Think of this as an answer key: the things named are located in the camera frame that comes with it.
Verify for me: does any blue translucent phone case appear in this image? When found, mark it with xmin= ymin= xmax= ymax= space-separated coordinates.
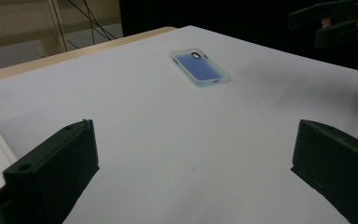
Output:
xmin=168 ymin=47 xmax=232 ymax=88

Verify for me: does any beige wooden shelf unit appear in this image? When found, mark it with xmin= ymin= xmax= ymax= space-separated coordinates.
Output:
xmin=0 ymin=0 xmax=121 ymax=59

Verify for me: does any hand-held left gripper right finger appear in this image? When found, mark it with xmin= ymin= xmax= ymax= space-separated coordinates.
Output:
xmin=290 ymin=119 xmax=358 ymax=224

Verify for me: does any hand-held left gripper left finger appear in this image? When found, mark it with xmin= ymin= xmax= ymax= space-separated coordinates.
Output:
xmin=2 ymin=119 xmax=101 ymax=224

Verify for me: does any bundle of black floor cables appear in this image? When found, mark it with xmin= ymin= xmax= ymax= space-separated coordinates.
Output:
xmin=50 ymin=0 xmax=118 ymax=53

